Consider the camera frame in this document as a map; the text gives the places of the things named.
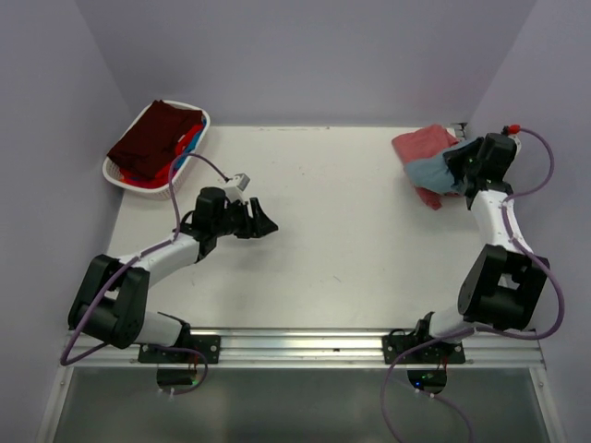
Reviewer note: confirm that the pink folded t shirt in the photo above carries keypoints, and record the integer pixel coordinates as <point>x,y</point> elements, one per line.
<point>421,144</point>

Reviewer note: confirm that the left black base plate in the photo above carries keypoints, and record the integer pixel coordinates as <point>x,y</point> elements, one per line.
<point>190,349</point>

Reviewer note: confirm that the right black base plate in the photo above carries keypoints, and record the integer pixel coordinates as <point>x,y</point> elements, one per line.
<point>393,345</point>

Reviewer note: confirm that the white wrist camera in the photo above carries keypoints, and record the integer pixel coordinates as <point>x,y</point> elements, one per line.
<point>236,186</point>
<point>512,131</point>

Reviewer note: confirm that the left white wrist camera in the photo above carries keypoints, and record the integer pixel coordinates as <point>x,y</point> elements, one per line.
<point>236,186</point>

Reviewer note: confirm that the aluminium mounting rail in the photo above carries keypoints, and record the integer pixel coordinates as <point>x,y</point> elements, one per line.
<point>354,348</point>

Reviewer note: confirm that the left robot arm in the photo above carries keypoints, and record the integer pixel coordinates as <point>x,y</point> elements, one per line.
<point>111,303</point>

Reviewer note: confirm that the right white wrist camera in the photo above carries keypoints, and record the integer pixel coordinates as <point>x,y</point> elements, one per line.
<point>512,131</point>

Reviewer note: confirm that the dark red t shirt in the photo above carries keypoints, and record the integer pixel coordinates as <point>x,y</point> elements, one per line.
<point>150,144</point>

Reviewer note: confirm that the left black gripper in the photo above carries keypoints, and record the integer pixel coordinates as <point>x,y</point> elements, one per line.
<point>260,225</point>

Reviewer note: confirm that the blue t shirt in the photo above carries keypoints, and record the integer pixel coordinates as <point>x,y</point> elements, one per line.
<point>442,173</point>

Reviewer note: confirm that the white laundry basket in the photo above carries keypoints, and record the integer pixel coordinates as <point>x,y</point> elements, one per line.
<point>111,173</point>

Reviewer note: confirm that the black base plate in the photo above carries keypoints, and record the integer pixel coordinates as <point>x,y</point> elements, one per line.
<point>190,349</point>
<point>393,345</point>

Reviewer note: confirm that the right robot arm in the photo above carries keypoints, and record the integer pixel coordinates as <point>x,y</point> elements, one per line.
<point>501,290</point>

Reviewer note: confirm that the red and blue clothes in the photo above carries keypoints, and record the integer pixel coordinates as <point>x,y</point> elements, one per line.
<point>182,159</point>

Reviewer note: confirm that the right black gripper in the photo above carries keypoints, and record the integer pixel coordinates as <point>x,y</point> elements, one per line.
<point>453,159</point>

